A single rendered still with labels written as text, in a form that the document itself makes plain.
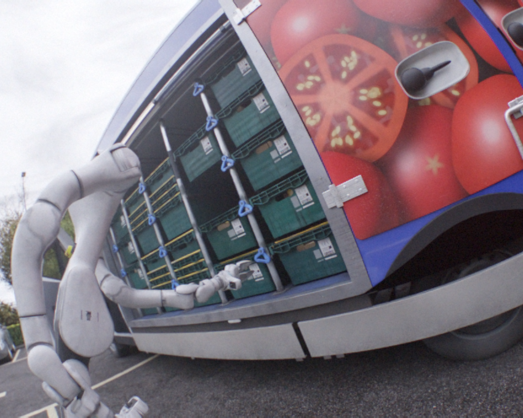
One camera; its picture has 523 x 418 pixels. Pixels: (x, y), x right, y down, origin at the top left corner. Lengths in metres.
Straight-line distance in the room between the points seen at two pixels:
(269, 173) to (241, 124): 0.33
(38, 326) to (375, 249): 1.03
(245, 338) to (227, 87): 1.46
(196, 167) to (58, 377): 1.44
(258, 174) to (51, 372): 1.24
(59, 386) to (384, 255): 1.04
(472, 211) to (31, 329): 1.22
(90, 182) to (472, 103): 1.17
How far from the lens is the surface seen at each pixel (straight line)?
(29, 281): 0.56
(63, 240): 4.01
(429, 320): 1.13
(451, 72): 1.08
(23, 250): 0.57
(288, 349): 1.40
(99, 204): 0.85
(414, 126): 0.98
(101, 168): 0.68
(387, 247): 1.01
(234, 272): 1.17
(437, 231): 0.99
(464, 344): 1.36
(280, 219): 1.33
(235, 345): 1.63
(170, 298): 0.99
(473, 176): 0.99
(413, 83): 1.00
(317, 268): 1.31
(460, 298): 1.10
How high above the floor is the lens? 0.94
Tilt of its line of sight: 7 degrees up
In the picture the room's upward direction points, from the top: 22 degrees counter-clockwise
